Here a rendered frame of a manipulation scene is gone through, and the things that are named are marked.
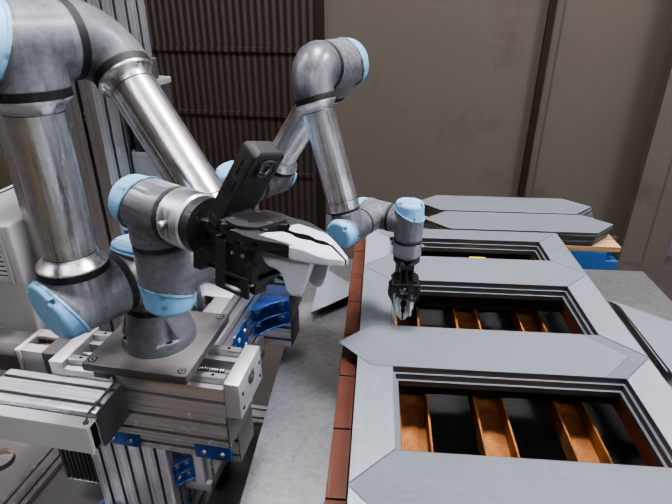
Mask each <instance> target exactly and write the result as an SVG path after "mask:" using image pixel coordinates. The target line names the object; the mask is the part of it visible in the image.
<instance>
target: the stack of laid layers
mask: <svg viewBox="0 0 672 504"><path fill-rule="evenodd" d="M422 244H424V248H421V251H440V252H468V253H496V254H524V255H534V256H535V258H536V259H537V260H547V261H551V260H550V259H549V257H548V256H547V254H546V253H545V251H544V249H543V248H542V246H541V245H540V243H539V242H520V241H490V240H461V239H431V238H422ZM419 282H420V283H421V285H420V295H423V296H447V297H470V298H494V299H518V300H541V301H561V302H562V303H563V305H564V307H565V308H566V310H567V312H568V314H569V315H570V317H571V319H572V320H573V322H574V324H575V325H576V327H577V329H578V330H579V332H580V334H582V335H584V336H586V337H588V338H590V339H593V340H595V341H597V342H599V343H601V344H604V345H606V346H608V347H610V348H612V349H614V350H617V351H619V352H621V353H623V354H625V355H627V356H629V357H628V358H627V359H626V360H625V361H624V362H623V363H622V364H621V365H620V366H619V367H618V368H617V369H616V370H614V371H613V372H612V373H611V374H610V375H609V376H608V377H607V378H600V377H581V376H562V375H543V374H524V373H505V372H486V371H467V370H448V369H430V368H414V367H396V366H392V367H393V379H394V416H395V450H401V438H400V412H399V387H398V386H416V387H434V388H453V389H471V390H489V391H507V392H525V393H543V394H561V395H579V396H597V397H615V398H619V400H620V402H621V403H622V405H623V407H624V408H625V410H626V412H627V413H628V415H629V417H630V418H631V420H632V422H633V424H634V425H635V427H636V429H637V430H638V432H639V434H640V435H641V437H642V439H643V440H644V442H645V444H646V446H647V447H648V449H649V451H650V452H651V454H652V456H653V457H654V459H655V461H656V462H657V464H658V466H659V467H669V468H672V449H671V447H670V446H669V444H668V443H667V441H666V439H665V438H664V436H663V435H662V433H661V432H660V430H659V429H658V427H657V425H656V424H655V422H654V421H653V419H652V418H651V416H650V415H649V413H648V411H647V410H646V408H645V407H644V405H643V404H642V402H641V401H640V399H639V397H638V396H637V394H636V393H635V391H634V390H633V388H632V386H631V385H630V383H629V382H628V380H627V379H628V378H629V377H630V376H631V375H632V374H633V373H634V372H635V371H636V370H637V369H638V368H639V367H640V366H641V365H642V364H643V363H644V362H645V361H646V360H647V359H648V357H647V356H645V355H643V354H640V353H638V352H636V351H634V350H631V349H629V348H627V347H625V346H623V345H620V344H618V343H616V342H614V341H611V340H609V339H607V338H605V337H602V336H600V335H598V334H597V332H596V330H595V329H594V327H593V326H592V324H591V323H590V321H589V320H588V318H587V316H586V315H585V313H584V312H583V310H582V309H581V307H580V306H579V304H578V302H577V301H576V299H575V298H574V296H573V295H572V293H571V292H570V290H569V288H568V287H566V286H541V285H516V284H491V283H466V282H441V281H419Z"/></svg>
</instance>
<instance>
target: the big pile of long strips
mask: <svg viewBox="0 0 672 504"><path fill-rule="evenodd" d="M421 201H422V202H423V203H424V206H425V208H424V215H425V216H428V218H425V221H424V226H423V229H447V230H478V231H509V232H539V233H557V235H558V236H559V238H560V239H561V240H562V242H563V243H564V244H565V245H572V246H592V245H594V244H596V243H597V242H599V241H601V240H602V239H604V238H606V237H607V236H608V234H609V232H610V229H612V228H613V225H614V224H610V223H607V222H604V221H600V220H597V219H593V218H594V217H592V216H593V213H592V208H591V207H590V206H587V205H583V204H579V203H576V202H572V201H569V200H565V199H554V198H520V197H485V196H451V195H435V196H432V197H429V198H426V199H424V200H421Z"/></svg>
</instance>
